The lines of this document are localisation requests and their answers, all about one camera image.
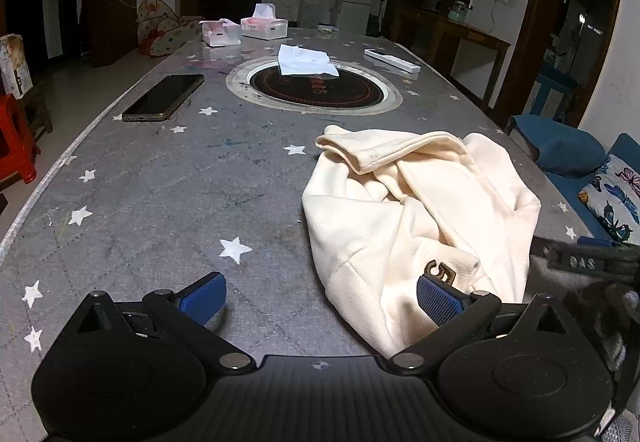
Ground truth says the white folded cloth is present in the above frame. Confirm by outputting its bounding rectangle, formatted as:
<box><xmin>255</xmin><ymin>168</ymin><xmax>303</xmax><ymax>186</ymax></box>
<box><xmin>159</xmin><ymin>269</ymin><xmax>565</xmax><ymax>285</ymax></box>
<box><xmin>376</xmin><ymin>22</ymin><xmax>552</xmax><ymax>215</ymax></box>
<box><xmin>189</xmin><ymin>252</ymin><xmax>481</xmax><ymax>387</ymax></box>
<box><xmin>277</xmin><ymin>44</ymin><xmax>341</xmax><ymax>77</ymax></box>

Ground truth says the white remote control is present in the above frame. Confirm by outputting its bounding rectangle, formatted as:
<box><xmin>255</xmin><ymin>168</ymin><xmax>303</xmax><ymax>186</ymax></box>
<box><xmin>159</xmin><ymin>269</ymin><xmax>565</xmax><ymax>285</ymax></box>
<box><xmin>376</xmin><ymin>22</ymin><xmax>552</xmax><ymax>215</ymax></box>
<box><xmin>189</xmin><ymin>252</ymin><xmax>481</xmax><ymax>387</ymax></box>
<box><xmin>364</xmin><ymin>48</ymin><xmax>422</xmax><ymax>73</ymax></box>

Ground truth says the white water dispenser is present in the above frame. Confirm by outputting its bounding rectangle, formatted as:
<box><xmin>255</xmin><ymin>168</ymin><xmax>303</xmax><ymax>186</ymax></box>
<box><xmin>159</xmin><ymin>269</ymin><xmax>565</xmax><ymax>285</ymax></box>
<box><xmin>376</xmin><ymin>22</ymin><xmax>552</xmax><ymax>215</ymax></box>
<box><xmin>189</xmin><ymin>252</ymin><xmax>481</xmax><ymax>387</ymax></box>
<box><xmin>299</xmin><ymin>0</ymin><xmax>326</xmax><ymax>27</ymax></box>

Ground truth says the wooden door frame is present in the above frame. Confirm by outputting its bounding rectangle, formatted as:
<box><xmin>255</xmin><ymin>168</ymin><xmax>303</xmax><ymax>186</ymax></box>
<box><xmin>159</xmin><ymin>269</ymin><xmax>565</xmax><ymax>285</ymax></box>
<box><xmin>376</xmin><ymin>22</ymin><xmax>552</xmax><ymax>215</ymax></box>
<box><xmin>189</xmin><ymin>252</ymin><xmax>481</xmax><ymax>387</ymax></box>
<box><xmin>492</xmin><ymin>0</ymin><xmax>626</xmax><ymax>127</ymax></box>

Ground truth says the cream sweatshirt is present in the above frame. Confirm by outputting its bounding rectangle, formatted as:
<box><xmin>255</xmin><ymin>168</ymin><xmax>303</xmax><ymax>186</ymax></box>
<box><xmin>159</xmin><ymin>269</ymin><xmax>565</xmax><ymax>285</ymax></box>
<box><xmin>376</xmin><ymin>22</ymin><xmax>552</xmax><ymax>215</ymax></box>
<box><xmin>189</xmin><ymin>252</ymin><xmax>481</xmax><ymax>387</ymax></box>
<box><xmin>301</xmin><ymin>124</ymin><xmax>542</xmax><ymax>358</ymax></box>

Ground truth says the blue sofa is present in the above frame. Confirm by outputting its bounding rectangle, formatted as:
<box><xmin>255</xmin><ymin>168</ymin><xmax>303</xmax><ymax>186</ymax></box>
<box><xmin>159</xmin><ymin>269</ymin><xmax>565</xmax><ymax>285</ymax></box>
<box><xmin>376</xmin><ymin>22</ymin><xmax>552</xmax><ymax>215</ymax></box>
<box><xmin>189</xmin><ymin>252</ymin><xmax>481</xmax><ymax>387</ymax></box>
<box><xmin>505</xmin><ymin>114</ymin><xmax>640</xmax><ymax>247</ymax></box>

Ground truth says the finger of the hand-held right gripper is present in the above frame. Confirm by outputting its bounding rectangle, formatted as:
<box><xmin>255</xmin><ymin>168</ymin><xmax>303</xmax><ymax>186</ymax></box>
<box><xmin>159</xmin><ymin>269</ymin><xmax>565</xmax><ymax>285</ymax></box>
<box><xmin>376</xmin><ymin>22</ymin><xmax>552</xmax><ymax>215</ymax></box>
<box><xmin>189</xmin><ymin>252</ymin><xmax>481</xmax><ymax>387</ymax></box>
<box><xmin>531</xmin><ymin>236</ymin><xmax>640</xmax><ymax>283</ymax></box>
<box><xmin>577</xmin><ymin>236</ymin><xmax>621</xmax><ymax>249</ymax></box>

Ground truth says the printed white paper bag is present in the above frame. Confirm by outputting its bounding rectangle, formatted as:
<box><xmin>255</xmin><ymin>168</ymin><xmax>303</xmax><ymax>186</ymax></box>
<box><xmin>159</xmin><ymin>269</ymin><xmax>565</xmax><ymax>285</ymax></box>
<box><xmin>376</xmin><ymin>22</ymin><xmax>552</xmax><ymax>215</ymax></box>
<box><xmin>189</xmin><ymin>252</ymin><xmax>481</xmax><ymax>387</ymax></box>
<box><xmin>0</xmin><ymin>34</ymin><xmax>33</xmax><ymax>100</ymax></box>

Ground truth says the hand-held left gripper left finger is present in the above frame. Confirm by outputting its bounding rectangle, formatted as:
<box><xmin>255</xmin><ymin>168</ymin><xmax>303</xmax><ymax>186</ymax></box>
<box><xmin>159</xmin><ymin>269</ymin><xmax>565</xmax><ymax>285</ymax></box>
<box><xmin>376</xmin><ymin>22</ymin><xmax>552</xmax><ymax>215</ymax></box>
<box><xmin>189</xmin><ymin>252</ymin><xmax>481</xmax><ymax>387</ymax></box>
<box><xmin>65</xmin><ymin>272</ymin><xmax>256</xmax><ymax>375</ymax></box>

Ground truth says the round built-in induction cooktop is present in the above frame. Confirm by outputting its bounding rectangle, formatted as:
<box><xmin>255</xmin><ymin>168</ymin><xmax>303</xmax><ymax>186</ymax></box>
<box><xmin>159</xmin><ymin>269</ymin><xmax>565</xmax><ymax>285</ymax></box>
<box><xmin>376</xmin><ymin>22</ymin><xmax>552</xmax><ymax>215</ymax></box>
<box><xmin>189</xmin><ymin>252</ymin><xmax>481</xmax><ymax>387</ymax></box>
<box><xmin>225</xmin><ymin>56</ymin><xmax>403</xmax><ymax>113</ymax></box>

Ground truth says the brown wooden desk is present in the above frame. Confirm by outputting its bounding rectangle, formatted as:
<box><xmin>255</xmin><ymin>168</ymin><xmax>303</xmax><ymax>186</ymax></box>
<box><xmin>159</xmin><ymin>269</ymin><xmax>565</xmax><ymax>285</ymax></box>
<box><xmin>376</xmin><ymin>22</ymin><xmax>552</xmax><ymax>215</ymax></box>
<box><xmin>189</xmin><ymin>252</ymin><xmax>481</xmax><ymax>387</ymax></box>
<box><xmin>390</xmin><ymin>4</ymin><xmax>512</xmax><ymax>113</ymax></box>

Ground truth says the red plastic stool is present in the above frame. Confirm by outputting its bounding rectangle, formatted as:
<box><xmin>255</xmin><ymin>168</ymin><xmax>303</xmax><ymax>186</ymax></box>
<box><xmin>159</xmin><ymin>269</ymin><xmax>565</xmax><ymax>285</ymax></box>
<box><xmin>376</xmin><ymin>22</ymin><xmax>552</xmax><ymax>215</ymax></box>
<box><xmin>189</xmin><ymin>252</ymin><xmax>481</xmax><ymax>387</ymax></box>
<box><xmin>0</xmin><ymin>93</ymin><xmax>42</xmax><ymax>185</ymax></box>

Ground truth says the dotted fabric seat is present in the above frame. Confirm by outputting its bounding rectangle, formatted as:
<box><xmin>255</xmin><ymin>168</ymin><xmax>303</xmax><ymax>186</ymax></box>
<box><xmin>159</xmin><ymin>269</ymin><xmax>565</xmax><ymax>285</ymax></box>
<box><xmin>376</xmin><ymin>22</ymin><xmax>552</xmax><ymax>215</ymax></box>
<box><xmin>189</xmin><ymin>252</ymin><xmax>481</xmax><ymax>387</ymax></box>
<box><xmin>149</xmin><ymin>16</ymin><xmax>203</xmax><ymax>56</ymax></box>

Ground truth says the pink white tissue box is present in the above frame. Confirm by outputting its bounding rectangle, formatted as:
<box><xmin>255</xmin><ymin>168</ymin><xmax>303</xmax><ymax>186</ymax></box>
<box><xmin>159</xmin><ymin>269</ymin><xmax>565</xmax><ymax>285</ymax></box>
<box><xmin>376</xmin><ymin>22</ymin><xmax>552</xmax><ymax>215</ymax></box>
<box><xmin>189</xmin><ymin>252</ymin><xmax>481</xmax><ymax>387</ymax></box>
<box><xmin>240</xmin><ymin>3</ymin><xmax>289</xmax><ymax>40</ymax></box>

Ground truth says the butterfly print cushion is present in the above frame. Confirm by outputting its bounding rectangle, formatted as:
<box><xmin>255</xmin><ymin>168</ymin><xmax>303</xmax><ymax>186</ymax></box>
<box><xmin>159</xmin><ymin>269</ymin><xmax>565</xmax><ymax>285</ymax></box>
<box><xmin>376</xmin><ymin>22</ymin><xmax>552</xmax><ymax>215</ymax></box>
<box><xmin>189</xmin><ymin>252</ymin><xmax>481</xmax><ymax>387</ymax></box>
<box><xmin>578</xmin><ymin>154</ymin><xmax>640</xmax><ymax>245</ymax></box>

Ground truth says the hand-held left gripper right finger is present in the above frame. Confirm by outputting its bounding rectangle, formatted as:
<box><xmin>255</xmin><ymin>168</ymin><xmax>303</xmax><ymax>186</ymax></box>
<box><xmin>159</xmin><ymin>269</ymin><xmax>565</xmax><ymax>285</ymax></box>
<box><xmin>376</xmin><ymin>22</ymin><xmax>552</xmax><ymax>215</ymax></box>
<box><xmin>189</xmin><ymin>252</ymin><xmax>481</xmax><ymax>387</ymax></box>
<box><xmin>387</xmin><ymin>273</ymin><xmax>576</xmax><ymax>375</ymax></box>

